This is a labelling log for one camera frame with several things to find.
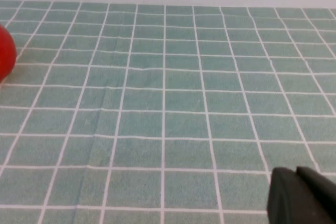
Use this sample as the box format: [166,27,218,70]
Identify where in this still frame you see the green checkered tablecloth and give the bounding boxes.
[0,0,336,224]

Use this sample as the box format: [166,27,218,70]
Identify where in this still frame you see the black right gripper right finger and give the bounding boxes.
[296,165,336,224]

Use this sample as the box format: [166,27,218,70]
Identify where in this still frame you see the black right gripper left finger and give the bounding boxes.
[266,166,317,224]

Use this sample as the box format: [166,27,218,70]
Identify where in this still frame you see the red apple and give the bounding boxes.
[0,23,18,83]

